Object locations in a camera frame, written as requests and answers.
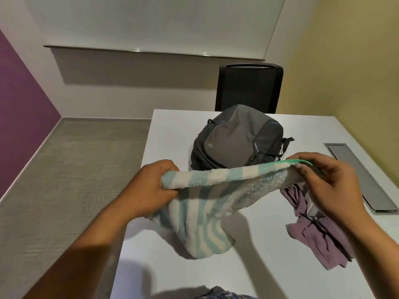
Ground white table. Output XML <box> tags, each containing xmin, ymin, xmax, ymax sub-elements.
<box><xmin>109</xmin><ymin>108</ymin><xmax>399</xmax><ymax>299</ymax></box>

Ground green white striped towel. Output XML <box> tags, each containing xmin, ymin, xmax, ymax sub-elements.
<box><xmin>146</xmin><ymin>158</ymin><xmax>315</xmax><ymax>260</ymax></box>

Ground person's right forearm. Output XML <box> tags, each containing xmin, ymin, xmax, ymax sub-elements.
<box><xmin>342</xmin><ymin>211</ymin><xmax>399</xmax><ymax>299</ymax></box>

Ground person's right hand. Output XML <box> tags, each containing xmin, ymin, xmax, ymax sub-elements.
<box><xmin>285</xmin><ymin>152</ymin><xmax>365</xmax><ymax>228</ymax></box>

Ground purple striped t-shirt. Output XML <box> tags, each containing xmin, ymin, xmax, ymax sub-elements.
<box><xmin>279</xmin><ymin>182</ymin><xmax>356</xmax><ymax>271</ymax></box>

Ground grey backpack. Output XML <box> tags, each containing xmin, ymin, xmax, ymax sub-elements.
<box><xmin>189</xmin><ymin>104</ymin><xmax>295</xmax><ymax>172</ymax></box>

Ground grey table cable hatch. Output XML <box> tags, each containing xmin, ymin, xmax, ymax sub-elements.
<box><xmin>323</xmin><ymin>143</ymin><xmax>399</xmax><ymax>215</ymax></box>

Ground person's left forearm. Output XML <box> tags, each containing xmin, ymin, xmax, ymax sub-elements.
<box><xmin>23</xmin><ymin>196</ymin><xmax>138</xmax><ymax>299</ymax></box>

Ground person's left hand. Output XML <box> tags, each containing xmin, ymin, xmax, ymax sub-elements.
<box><xmin>124</xmin><ymin>159</ymin><xmax>181</xmax><ymax>219</ymax></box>

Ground white wall board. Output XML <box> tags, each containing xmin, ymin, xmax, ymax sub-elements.
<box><xmin>22</xmin><ymin>0</ymin><xmax>287</xmax><ymax>61</ymax></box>

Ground black mesh-back chair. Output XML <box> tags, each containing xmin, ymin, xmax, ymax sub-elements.
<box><xmin>214</xmin><ymin>62</ymin><xmax>284</xmax><ymax>114</ymax></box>

